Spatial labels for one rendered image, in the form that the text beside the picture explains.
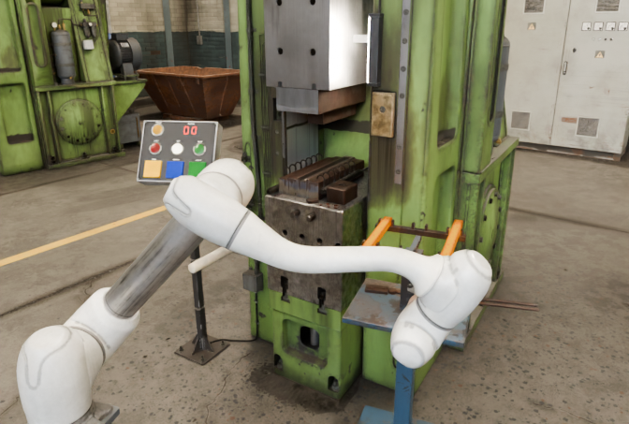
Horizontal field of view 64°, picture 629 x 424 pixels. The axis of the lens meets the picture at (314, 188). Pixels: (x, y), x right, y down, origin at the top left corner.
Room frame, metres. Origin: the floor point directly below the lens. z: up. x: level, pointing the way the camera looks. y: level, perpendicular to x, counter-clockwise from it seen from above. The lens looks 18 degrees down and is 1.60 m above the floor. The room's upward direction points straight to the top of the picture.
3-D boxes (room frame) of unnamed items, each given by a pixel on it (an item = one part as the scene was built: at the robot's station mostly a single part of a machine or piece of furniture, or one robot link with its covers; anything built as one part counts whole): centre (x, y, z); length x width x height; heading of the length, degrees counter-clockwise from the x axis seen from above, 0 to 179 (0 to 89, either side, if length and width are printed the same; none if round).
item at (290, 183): (2.17, -0.04, 0.96); 0.42 x 0.20 x 0.09; 148
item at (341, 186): (1.95, -0.11, 0.95); 0.12 x 0.08 x 0.06; 148
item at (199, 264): (2.10, 0.41, 0.62); 0.44 x 0.05 x 0.05; 148
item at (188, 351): (2.22, 0.59, 0.05); 0.22 x 0.22 x 0.09; 58
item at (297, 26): (2.15, -0.08, 1.56); 0.42 x 0.39 x 0.40; 148
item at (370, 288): (1.58, -0.48, 0.67); 0.60 x 0.04 x 0.01; 76
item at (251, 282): (2.28, 0.31, 0.36); 0.09 x 0.07 x 0.12; 58
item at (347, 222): (2.15, -0.09, 0.69); 0.56 x 0.38 x 0.45; 148
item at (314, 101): (2.17, -0.04, 1.32); 0.42 x 0.20 x 0.10; 148
